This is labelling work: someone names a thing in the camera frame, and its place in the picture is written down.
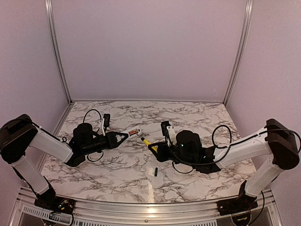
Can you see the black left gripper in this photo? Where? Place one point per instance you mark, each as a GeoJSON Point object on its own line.
{"type": "Point", "coordinates": [112, 141]}

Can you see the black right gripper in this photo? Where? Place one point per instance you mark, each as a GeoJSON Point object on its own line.
{"type": "Point", "coordinates": [161, 154]}

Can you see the yellow black screwdriver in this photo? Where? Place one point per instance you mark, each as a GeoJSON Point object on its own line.
{"type": "Point", "coordinates": [145, 141]}

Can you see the white remote control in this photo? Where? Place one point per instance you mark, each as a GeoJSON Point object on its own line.
{"type": "Point", "coordinates": [137, 127]}

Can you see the green AAA battery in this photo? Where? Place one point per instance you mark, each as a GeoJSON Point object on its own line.
{"type": "Point", "coordinates": [156, 172]}

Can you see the orange AAA battery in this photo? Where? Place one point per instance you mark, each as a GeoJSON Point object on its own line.
{"type": "Point", "coordinates": [133, 132]}

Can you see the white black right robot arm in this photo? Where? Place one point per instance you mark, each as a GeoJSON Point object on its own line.
{"type": "Point", "coordinates": [280, 144]}

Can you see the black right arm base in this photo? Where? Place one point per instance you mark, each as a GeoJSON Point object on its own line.
{"type": "Point", "coordinates": [241, 203]}

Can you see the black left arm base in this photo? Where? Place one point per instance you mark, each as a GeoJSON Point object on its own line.
{"type": "Point", "coordinates": [50, 201]}

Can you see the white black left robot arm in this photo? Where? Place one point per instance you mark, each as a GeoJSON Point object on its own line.
{"type": "Point", "coordinates": [18, 134]}

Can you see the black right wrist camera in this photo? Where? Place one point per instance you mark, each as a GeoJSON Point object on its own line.
{"type": "Point", "coordinates": [168, 132]}

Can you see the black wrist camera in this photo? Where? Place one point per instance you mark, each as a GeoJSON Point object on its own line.
{"type": "Point", "coordinates": [105, 123]}
{"type": "Point", "coordinates": [168, 132]}

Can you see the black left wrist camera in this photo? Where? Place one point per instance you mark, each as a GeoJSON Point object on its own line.
{"type": "Point", "coordinates": [105, 123]}

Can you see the aluminium front table rail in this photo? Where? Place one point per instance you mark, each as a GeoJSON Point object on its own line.
{"type": "Point", "coordinates": [99, 213]}

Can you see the aluminium left corner post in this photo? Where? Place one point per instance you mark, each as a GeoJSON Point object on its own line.
{"type": "Point", "coordinates": [55, 46]}

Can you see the aluminium corner post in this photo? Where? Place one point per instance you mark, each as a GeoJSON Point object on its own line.
{"type": "Point", "coordinates": [240, 50]}
{"type": "Point", "coordinates": [55, 46]}

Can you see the aluminium right corner post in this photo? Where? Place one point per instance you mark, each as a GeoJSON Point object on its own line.
{"type": "Point", "coordinates": [240, 50]}

